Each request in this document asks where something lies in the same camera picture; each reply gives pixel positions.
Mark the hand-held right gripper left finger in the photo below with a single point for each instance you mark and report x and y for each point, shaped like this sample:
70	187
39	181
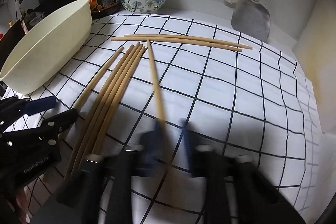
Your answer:
151	145

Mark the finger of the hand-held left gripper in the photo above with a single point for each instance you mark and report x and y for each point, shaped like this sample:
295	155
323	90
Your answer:
39	106
52	125

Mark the white checkered cloth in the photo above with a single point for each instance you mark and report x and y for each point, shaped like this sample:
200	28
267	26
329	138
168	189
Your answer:
236	108

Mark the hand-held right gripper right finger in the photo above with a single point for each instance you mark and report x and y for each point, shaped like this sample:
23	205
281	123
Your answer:
188	150

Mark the pile of wooden chopsticks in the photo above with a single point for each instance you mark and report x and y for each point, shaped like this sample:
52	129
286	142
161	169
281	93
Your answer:
118	82

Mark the cream plastic basin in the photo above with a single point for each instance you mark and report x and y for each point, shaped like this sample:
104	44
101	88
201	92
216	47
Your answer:
47	50

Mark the light wooden chopstick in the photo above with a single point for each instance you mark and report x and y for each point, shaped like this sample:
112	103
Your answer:
155	82

